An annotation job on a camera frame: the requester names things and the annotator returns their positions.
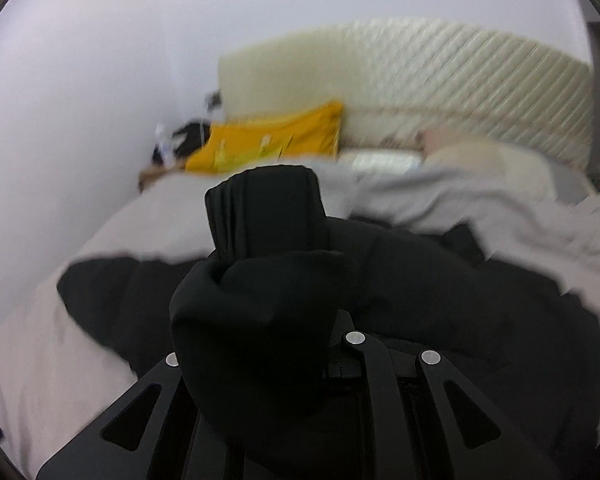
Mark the black bag on nightstand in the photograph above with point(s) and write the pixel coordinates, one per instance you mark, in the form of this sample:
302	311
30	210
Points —
172	149

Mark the wooden nightstand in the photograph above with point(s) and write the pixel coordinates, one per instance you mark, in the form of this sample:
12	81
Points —
150	175

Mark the cream quilted headboard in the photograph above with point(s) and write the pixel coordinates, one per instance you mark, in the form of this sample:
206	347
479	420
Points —
395	76

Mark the yellow crown pillow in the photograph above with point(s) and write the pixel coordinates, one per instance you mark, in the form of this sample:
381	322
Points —
234	144

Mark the beige pillow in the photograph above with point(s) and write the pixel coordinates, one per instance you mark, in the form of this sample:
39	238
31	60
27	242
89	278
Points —
522	170

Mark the large black coat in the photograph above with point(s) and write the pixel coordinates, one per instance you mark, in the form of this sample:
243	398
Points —
251	325

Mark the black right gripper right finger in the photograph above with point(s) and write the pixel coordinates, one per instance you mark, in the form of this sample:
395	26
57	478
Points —
414	415

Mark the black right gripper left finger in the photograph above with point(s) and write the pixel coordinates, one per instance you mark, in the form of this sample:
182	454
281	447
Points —
148	433

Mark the grey bed sheet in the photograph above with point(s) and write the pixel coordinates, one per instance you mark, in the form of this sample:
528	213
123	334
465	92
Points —
54	379

